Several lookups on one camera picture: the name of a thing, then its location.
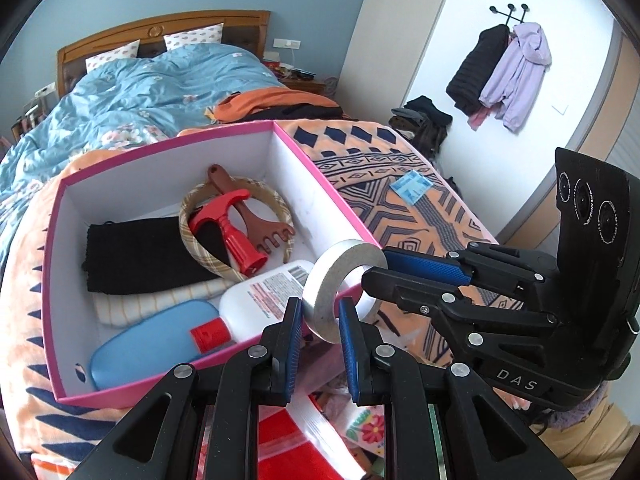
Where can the blue card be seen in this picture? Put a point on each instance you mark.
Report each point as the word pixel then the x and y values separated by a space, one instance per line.
pixel 410 187

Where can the black puffer jacket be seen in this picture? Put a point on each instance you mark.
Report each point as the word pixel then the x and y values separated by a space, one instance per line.
pixel 477 70

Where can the nightstand with bottles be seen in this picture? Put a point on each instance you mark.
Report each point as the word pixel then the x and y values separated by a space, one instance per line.
pixel 32 110

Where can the dark clothes pile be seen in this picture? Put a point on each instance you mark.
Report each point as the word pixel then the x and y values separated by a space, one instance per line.
pixel 425 120

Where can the white tape roll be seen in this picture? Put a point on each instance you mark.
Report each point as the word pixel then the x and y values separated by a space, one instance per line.
pixel 320 285

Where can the floral packet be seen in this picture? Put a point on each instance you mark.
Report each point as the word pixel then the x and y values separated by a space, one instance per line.
pixel 365 430

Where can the white dotted pillow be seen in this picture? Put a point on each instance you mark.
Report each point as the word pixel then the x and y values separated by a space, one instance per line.
pixel 195 36
pixel 112 55

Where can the blue oval case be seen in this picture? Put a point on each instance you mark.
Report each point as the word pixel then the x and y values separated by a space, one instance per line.
pixel 150 340

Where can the brown back scratcher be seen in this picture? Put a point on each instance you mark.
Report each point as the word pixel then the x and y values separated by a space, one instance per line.
pixel 260 222

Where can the black garment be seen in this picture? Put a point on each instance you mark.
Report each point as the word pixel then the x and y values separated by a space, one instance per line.
pixel 310 110

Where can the orange patterned blanket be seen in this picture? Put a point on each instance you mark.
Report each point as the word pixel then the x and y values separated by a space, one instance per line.
pixel 400 160

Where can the white wall socket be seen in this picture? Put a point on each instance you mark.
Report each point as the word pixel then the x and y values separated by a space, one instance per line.
pixel 286 43

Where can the lilac hooded jacket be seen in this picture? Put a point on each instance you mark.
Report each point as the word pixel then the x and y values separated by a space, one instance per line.
pixel 520 80

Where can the white bottle with red cap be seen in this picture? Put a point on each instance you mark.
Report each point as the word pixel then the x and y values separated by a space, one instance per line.
pixel 260 300

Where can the black folded cloth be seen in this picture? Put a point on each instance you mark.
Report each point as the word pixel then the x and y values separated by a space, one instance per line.
pixel 140 255

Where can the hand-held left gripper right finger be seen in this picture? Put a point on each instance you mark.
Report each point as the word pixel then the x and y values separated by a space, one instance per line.
pixel 351 355

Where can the red plastic bag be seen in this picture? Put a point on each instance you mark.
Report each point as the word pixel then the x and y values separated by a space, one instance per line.
pixel 280 440

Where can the cluttered wooden nightstand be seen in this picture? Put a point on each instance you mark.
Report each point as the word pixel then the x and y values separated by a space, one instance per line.
pixel 300 77

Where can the pink storage box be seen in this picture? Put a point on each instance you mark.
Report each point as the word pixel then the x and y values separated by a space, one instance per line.
pixel 150 170

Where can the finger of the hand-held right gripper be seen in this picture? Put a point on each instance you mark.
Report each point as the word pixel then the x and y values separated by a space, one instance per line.
pixel 425 266
pixel 400 290

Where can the wooden headboard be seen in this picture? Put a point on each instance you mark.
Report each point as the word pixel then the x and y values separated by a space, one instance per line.
pixel 150 25

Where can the orange garment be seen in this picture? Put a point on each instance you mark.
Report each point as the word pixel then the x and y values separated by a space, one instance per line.
pixel 260 100

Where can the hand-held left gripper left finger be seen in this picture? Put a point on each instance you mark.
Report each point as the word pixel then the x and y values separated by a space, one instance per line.
pixel 290 350

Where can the plaid headband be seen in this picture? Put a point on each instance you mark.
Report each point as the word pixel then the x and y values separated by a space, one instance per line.
pixel 210 260

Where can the blue floral duvet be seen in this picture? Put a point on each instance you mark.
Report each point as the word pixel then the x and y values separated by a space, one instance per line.
pixel 150 85

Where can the pink hanging garment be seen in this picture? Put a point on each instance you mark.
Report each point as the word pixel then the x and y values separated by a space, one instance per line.
pixel 479 117

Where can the cream striped towel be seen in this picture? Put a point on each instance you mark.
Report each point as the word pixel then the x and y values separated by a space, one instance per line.
pixel 130 305

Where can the black coat hook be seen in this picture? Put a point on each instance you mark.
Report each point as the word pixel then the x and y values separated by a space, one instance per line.
pixel 510 10

